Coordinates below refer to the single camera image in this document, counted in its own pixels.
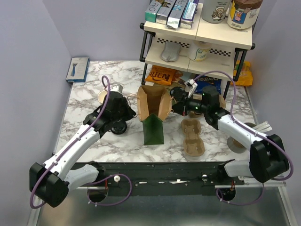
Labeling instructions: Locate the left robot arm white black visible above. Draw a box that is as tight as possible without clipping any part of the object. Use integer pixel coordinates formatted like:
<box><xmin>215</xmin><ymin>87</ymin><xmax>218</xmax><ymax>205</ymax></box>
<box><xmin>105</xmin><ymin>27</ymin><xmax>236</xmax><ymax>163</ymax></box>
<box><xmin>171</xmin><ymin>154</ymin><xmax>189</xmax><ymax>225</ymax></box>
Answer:
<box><xmin>29</xmin><ymin>91</ymin><xmax>136</xmax><ymax>208</ymax></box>

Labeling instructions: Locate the orange kettle chips bag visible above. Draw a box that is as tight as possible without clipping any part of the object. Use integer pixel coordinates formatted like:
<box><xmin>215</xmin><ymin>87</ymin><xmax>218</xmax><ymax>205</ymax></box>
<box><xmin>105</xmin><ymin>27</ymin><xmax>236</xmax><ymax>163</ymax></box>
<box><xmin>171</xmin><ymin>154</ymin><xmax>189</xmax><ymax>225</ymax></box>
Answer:
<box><xmin>145</xmin><ymin>65</ymin><xmax>176</xmax><ymax>85</ymax></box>

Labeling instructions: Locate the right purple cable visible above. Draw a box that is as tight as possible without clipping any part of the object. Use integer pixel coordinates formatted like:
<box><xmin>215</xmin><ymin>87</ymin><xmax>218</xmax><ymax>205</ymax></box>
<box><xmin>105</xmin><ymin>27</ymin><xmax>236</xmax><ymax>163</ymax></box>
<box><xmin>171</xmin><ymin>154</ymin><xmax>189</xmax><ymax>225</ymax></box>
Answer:
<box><xmin>192</xmin><ymin>71</ymin><xmax>294</xmax><ymax>205</ymax></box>

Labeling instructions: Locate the black plastic lid stack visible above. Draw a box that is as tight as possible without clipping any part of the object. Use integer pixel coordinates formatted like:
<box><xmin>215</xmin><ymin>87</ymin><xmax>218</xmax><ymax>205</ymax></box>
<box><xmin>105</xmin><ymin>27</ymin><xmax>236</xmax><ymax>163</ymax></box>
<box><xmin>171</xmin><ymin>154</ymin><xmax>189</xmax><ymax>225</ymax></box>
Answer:
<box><xmin>111</xmin><ymin>120</ymin><xmax>127</xmax><ymax>135</ymax></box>

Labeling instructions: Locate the white blue toothpaste box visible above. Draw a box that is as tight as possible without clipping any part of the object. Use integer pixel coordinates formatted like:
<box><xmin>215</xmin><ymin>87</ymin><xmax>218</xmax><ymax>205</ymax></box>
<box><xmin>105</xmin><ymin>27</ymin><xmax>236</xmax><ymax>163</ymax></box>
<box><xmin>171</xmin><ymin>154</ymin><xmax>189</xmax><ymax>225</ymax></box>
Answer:
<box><xmin>180</xmin><ymin>0</ymin><xmax>199</xmax><ymax>29</ymax></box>

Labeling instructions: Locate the blue razor package box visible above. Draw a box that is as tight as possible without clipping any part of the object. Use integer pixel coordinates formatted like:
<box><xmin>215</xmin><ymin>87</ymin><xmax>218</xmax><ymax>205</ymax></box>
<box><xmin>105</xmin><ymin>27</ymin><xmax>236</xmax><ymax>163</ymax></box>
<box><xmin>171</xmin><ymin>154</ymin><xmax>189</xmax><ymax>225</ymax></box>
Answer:
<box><xmin>66</xmin><ymin>57</ymin><xmax>90</xmax><ymax>83</ymax></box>

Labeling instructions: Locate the yellow snack bag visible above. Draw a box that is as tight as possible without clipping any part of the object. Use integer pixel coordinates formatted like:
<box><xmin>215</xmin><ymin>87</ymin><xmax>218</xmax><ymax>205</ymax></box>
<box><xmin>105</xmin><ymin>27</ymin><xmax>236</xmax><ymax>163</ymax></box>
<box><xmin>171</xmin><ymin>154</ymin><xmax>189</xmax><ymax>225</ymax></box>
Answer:
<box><xmin>235</xmin><ymin>61</ymin><xmax>253</xmax><ymax>87</ymax></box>

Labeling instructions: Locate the silver blue toothpaste box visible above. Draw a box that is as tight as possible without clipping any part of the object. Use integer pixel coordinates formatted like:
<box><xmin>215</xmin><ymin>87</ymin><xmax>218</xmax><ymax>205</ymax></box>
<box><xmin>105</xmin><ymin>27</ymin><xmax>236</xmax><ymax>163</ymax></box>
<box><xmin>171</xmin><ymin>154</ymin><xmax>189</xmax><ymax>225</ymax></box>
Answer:
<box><xmin>166</xmin><ymin>0</ymin><xmax>188</xmax><ymax>29</ymax></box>

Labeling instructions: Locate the brown paper bag green side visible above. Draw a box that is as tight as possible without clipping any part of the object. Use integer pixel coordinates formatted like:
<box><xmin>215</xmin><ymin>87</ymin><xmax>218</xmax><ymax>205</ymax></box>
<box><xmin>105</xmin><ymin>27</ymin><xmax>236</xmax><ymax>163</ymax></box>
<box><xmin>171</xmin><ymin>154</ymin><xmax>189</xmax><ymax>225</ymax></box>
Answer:
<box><xmin>137</xmin><ymin>85</ymin><xmax>172</xmax><ymax>145</ymax></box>

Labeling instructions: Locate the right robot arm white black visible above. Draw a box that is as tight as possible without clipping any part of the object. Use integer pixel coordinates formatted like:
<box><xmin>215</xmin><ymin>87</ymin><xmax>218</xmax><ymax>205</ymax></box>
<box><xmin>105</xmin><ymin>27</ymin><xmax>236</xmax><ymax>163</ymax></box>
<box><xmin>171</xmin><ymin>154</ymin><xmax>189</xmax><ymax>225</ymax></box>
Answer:
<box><xmin>170</xmin><ymin>86</ymin><xmax>290</xmax><ymax>185</ymax></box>

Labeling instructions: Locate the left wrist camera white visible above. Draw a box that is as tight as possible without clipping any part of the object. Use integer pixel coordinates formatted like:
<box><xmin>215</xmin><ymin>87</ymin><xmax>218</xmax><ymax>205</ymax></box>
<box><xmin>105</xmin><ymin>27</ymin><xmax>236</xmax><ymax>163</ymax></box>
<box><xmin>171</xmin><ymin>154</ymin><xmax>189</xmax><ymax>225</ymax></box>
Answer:
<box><xmin>110</xmin><ymin>84</ymin><xmax>123</xmax><ymax>94</ymax></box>

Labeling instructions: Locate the green paper cup stack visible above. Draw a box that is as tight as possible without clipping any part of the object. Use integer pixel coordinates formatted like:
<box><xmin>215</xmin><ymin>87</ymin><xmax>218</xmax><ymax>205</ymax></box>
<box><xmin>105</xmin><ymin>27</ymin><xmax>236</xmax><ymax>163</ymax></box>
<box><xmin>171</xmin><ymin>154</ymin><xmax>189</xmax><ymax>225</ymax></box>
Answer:
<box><xmin>97</xmin><ymin>90</ymin><xmax>107</xmax><ymax>104</ymax></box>

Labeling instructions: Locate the grey cartoon mug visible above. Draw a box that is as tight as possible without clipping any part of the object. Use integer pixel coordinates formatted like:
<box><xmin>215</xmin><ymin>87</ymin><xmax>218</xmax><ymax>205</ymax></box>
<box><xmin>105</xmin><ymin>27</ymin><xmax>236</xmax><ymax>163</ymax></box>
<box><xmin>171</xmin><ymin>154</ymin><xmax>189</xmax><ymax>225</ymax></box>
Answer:
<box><xmin>201</xmin><ymin>0</ymin><xmax>231</xmax><ymax>24</ymax></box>

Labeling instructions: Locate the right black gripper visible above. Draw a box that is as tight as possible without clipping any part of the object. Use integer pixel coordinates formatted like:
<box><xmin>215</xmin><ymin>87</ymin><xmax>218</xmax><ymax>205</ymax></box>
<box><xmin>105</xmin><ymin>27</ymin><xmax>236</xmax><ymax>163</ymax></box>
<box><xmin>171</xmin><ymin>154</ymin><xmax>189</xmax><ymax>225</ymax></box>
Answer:
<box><xmin>169</xmin><ymin>91</ymin><xmax>209</xmax><ymax>116</ymax></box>

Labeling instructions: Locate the blue doritos chips bag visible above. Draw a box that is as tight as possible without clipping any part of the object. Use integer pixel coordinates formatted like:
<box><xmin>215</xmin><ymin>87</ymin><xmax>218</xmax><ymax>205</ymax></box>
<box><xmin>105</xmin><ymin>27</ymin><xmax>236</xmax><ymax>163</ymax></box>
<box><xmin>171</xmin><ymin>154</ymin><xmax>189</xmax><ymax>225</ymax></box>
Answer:
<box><xmin>194</xmin><ymin>75</ymin><xmax>222</xmax><ymax>94</ymax></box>

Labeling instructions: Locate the purple cable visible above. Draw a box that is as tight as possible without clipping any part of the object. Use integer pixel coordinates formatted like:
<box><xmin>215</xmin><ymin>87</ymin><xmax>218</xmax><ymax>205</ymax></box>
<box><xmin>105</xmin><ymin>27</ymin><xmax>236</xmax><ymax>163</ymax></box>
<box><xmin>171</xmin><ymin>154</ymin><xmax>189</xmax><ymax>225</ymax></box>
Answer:
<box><xmin>29</xmin><ymin>75</ymin><xmax>111</xmax><ymax>210</ymax></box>
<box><xmin>192</xmin><ymin>71</ymin><xmax>294</xmax><ymax>205</ymax></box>

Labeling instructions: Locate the teal toothpaste box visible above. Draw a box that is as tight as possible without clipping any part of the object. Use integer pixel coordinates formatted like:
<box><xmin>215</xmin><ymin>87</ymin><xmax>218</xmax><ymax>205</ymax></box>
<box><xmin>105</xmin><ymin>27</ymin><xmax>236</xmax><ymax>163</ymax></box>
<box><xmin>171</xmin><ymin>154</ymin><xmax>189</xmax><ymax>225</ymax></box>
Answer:
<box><xmin>144</xmin><ymin>0</ymin><xmax>164</xmax><ymax>23</ymax></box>

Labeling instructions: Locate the white cartoon canister brown lid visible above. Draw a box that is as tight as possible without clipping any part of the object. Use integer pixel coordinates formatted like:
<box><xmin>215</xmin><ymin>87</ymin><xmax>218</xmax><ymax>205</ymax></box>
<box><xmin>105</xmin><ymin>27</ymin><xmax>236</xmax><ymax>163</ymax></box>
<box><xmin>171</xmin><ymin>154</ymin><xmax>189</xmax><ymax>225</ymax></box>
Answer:
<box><xmin>227</xmin><ymin>0</ymin><xmax>263</xmax><ymax>30</ymax></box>

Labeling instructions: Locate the brown pulp cup carrier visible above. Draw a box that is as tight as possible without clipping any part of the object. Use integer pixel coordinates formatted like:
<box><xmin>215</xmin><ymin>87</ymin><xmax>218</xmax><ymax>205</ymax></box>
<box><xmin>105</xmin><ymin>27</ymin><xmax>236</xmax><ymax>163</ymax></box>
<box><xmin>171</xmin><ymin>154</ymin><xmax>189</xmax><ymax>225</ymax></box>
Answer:
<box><xmin>181</xmin><ymin>119</ymin><xmax>205</xmax><ymax>161</ymax></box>
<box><xmin>188</xmin><ymin>94</ymin><xmax>226</xmax><ymax>118</ymax></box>

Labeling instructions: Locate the white paper roll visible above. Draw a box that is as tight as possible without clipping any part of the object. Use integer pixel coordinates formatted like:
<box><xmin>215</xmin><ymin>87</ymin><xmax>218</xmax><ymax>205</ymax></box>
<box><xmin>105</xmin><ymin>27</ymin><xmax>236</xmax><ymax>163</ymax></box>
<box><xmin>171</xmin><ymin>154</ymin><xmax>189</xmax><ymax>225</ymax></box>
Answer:
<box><xmin>188</xmin><ymin>40</ymin><xmax>211</xmax><ymax>62</ymax></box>

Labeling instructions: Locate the grey cup with straws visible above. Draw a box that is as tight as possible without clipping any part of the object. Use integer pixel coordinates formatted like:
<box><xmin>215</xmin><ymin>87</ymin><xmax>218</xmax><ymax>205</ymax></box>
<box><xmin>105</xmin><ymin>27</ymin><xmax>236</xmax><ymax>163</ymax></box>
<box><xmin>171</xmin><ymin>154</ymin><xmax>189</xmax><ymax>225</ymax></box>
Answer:
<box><xmin>227</xmin><ymin>121</ymin><xmax>272</xmax><ymax>153</ymax></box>

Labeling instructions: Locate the cream black tiered shelf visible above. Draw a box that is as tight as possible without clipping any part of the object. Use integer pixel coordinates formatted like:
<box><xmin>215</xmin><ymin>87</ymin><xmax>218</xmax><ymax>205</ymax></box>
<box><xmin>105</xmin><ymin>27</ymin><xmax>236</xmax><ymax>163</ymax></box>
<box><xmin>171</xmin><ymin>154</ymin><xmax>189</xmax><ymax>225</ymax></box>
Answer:
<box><xmin>139</xmin><ymin>2</ymin><xmax>256</xmax><ymax>99</ymax></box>

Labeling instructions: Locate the single black plastic lid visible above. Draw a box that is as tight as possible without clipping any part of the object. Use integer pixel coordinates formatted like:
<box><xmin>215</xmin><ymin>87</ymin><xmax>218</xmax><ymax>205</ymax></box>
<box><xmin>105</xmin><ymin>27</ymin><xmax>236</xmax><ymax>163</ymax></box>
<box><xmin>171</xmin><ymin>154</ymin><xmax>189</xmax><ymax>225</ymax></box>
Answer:
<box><xmin>170</xmin><ymin>87</ymin><xmax>186</xmax><ymax>99</ymax></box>

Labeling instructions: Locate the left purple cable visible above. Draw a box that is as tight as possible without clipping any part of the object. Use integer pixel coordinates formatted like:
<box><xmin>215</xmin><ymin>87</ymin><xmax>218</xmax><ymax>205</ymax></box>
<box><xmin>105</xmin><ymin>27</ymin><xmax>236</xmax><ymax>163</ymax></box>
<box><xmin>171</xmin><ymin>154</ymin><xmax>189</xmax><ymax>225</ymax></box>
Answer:
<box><xmin>29</xmin><ymin>75</ymin><xmax>111</xmax><ymax>210</ymax></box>

